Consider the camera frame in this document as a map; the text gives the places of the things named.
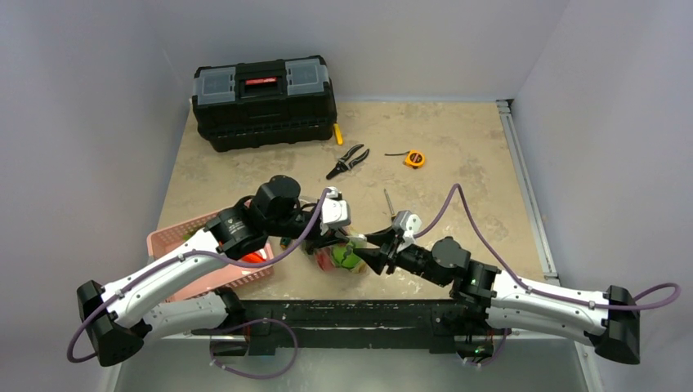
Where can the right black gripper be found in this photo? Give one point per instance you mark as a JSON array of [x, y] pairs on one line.
[[391, 257]]

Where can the yellow black handled screwdriver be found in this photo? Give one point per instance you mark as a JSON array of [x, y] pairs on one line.
[[390, 207]]

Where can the yellow handled tool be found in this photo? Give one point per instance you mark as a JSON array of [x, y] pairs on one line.
[[338, 134]]

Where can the green round toy fruit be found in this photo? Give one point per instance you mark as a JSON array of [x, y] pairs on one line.
[[343, 257]]

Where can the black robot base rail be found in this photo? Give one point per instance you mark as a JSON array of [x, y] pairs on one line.
[[437, 326]]

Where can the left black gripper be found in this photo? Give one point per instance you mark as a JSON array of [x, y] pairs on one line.
[[333, 235]]

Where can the orange tape measure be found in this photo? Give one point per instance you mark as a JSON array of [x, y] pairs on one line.
[[411, 158]]

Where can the black plastic toolbox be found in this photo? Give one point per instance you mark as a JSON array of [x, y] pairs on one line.
[[249, 105]]

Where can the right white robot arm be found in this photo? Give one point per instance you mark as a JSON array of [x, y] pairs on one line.
[[605, 320]]

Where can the orange toy carrot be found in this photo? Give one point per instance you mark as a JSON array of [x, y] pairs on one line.
[[254, 259]]

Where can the clear zip top bag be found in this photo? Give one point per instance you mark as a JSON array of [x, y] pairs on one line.
[[320, 254]]

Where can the black handled pliers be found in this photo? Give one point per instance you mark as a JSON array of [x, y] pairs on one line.
[[348, 161]]

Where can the pink perforated plastic basket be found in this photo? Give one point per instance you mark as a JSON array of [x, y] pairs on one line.
[[163, 241]]

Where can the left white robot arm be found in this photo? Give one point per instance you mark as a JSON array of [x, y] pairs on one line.
[[119, 317]]

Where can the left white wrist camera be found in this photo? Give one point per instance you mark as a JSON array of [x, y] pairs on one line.
[[335, 212]]

